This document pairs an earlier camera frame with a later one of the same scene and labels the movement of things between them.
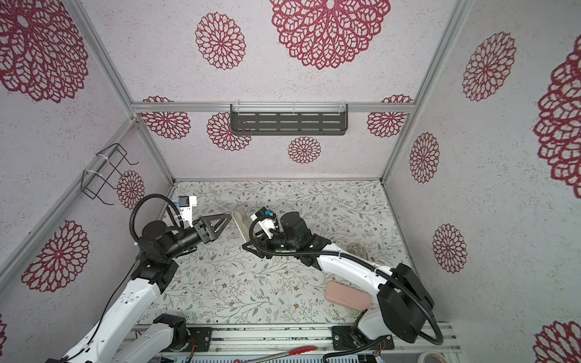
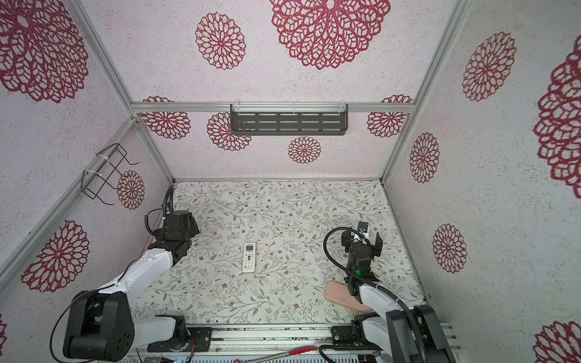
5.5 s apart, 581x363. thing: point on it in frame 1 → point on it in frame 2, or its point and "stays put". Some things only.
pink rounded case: [347, 295] stays put
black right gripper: [265, 242] → [348, 241]
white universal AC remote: [243, 220] → [249, 257]
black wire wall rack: [93, 181] stays put
